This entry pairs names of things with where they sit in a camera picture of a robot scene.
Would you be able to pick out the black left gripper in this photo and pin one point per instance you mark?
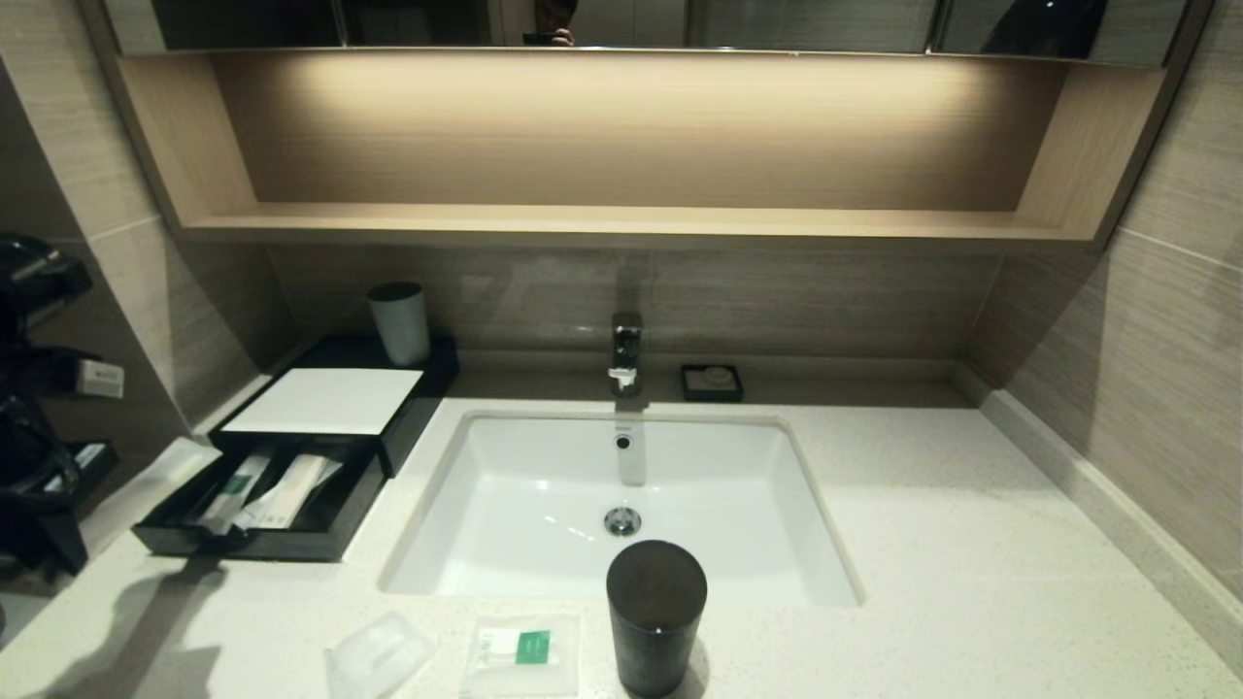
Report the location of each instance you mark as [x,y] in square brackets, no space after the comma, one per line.
[58,515]

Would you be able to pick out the black pull-out drawer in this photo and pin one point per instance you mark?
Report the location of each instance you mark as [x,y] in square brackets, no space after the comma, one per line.
[330,539]

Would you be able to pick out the clear plastic packet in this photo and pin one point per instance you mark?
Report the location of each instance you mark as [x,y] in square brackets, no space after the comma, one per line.
[384,652]

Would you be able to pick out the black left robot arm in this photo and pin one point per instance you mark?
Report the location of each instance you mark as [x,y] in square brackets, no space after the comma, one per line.
[29,282]

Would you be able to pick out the black drawer box case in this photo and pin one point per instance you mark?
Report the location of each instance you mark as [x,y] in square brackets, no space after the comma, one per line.
[432,383]

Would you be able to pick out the long packet with green label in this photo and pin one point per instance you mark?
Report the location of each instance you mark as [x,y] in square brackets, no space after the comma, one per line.
[235,490]

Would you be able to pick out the long beige packet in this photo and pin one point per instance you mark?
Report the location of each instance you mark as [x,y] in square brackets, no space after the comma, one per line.
[291,490]

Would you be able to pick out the white cup with dark rim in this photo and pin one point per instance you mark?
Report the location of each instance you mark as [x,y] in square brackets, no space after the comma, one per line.
[400,325]

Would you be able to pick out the white sink basin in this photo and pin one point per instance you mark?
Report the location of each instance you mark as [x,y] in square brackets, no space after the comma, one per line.
[524,505]

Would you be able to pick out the white packet with green label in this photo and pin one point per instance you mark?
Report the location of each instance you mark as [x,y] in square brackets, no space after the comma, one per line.
[520,655]

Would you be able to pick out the chrome drain plug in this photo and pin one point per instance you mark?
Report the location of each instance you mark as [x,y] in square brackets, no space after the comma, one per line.
[622,521]

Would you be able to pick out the chrome faucet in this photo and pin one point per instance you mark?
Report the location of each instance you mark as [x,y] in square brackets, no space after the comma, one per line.
[626,354]

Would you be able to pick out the black cup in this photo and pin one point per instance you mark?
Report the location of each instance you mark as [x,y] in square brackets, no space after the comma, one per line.
[655,621]

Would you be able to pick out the black soap dish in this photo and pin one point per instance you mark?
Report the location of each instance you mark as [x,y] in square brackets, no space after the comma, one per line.
[691,388]

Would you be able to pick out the beige soap bar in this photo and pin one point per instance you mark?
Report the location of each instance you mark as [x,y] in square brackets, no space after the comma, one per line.
[718,376]

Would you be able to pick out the mirror cabinet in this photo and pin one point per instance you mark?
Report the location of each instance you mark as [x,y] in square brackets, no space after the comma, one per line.
[806,24]

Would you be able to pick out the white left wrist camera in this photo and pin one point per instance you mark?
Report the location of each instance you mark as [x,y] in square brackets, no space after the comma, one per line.
[101,379]

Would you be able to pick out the wooden wall shelf niche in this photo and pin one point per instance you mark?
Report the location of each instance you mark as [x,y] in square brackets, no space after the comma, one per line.
[621,225]

